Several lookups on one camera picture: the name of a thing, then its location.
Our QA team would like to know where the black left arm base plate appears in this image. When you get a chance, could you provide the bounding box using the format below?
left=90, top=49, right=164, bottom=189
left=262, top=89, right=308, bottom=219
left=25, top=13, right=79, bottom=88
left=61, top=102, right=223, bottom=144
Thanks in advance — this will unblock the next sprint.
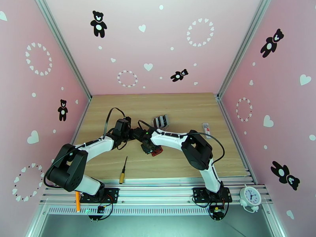
left=79, top=187, right=120, bottom=204

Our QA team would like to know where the black yellow wired connector module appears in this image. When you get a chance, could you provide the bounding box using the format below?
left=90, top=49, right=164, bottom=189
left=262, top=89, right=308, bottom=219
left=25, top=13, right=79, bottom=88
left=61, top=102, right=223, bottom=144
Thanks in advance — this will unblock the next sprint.
left=208, top=203, right=231, bottom=222

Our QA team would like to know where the yellow handled screwdriver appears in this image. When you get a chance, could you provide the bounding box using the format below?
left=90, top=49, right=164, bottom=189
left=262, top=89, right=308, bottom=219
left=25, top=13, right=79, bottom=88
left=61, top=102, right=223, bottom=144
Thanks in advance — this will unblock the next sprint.
left=119, top=156, right=128, bottom=184

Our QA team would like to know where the small black wired circuit board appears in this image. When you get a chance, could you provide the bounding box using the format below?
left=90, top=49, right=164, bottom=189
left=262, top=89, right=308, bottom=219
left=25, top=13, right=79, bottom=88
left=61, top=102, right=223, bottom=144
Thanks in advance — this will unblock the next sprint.
left=87, top=203, right=114, bottom=222

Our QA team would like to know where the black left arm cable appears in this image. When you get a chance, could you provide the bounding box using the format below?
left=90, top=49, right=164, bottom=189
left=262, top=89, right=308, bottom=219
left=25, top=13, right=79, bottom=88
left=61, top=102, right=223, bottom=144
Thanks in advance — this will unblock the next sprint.
left=43, top=107, right=126, bottom=189

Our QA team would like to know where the slotted metal strip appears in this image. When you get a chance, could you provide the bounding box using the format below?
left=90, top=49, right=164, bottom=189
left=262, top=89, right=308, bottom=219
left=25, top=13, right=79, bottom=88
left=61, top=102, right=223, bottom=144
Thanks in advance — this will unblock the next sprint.
left=45, top=207, right=250, bottom=216

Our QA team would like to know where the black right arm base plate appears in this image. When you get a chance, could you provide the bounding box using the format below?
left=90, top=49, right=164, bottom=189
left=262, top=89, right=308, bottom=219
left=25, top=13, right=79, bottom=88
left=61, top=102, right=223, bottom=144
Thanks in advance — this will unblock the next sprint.
left=192, top=187, right=233, bottom=204

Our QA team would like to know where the red leather card holder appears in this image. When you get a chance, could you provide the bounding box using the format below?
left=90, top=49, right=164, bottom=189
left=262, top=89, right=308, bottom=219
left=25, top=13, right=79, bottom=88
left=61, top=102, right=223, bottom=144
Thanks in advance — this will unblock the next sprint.
left=150, top=145, right=164, bottom=158

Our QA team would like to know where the aluminium rail base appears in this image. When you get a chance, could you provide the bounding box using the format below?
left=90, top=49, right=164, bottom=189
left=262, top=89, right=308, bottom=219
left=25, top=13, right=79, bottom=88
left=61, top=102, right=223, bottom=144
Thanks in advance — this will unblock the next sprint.
left=39, top=179, right=273, bottom=206

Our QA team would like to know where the aluminium frame post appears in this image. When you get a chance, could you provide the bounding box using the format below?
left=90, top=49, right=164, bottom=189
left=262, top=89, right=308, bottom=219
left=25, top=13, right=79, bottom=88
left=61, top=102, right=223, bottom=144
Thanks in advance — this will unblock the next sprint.
left=33, top=0, right=92, bottom=102
left=216, top=0, right=273, bottom=100

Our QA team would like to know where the white alarm clock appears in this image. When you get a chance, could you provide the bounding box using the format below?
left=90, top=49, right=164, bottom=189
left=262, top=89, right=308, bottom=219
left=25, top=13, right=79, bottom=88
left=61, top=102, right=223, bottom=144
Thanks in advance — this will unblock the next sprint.
left=239, top=184, right=262, bottom=214

